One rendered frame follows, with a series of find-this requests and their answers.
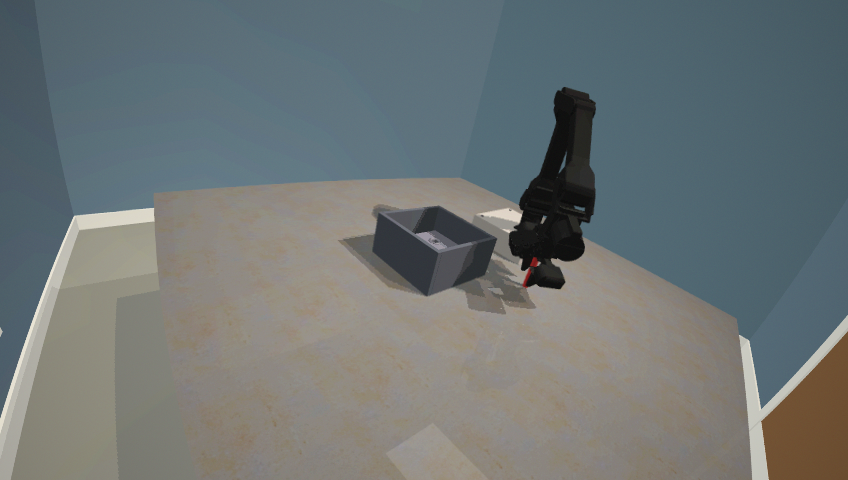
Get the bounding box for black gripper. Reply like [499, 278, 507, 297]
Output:
[519, 222, 566, 289]

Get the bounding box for red peg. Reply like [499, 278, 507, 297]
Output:
[523, 257, 539, 288]

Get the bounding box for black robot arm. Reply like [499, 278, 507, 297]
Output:
[509, 87, 596, 262]

